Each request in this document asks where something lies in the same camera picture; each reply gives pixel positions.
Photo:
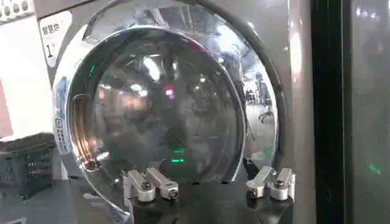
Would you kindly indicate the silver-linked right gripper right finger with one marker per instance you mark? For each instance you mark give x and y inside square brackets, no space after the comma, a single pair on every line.
[274,184]

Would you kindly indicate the white dryer label sticker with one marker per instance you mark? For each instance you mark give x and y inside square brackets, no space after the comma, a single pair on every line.
[53,36]

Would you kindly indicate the round glass dryer door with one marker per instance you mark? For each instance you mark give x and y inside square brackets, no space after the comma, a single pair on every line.
[158,106]

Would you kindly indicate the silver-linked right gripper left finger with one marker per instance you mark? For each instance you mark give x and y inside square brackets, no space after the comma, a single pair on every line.
[151,184]

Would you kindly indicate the dark grey laundry basket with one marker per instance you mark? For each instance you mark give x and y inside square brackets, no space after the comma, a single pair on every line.
[26,164]

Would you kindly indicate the grey dryer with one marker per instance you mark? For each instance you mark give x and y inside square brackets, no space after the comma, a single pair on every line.
[365,115]
[292,91]

